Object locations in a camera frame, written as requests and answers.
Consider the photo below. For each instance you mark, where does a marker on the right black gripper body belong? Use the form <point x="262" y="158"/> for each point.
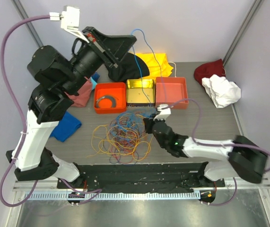
<point x="149" y="129"/>

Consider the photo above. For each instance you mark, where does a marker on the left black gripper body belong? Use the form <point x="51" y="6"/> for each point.
<point x="91" y="56"/>

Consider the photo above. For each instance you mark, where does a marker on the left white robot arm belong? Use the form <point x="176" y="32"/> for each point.
<point x="58" y="78"/>

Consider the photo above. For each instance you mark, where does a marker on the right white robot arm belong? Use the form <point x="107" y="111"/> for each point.
<point x="225" y="159"/>

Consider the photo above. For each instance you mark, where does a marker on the light blue cloth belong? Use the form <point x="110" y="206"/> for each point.
<point x="94" y="79"/>

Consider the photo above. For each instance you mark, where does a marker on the black cloth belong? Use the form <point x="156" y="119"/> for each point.
<point x="131" y="67"/>

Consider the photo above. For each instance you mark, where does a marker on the salmon pink drawer box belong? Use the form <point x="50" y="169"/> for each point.
<point x="170" y="90"/>

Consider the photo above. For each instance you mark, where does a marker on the yellow cloth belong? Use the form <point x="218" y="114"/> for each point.
<point x="157" y="65"/>

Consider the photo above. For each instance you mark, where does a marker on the orange plastic box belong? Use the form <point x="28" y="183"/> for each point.
<point x="110" y="98"/>

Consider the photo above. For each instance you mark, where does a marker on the gold metal tin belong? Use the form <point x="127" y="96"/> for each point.
<point x="140" y="93"/>

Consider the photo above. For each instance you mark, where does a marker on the salmon red cloth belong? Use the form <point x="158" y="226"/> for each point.
<point x="83" y="95"/>

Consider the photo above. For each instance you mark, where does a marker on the royal blue cloth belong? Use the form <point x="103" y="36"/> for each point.
<point x="66" y="127"/>

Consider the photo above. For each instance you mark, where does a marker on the white cloth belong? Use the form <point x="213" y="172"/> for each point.
<point x="221" y="91"/>

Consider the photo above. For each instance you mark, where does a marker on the dark red cloth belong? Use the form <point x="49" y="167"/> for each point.
<point x="208" y="69"/>

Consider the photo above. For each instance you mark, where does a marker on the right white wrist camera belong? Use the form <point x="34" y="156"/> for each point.
<point x="163" y="112"/>

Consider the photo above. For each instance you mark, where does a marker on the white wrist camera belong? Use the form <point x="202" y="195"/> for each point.
<point x="163" y="112"/>
<point x="69" y="18"/>

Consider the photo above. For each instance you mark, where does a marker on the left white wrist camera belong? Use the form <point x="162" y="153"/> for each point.
<point x="69" y="18"/>

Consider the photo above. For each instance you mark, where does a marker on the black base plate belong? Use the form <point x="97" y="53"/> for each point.
<point x="144" y="178"/>

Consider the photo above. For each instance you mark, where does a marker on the white slotted cable duct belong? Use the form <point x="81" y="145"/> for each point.
<point x="67" y="195"/>

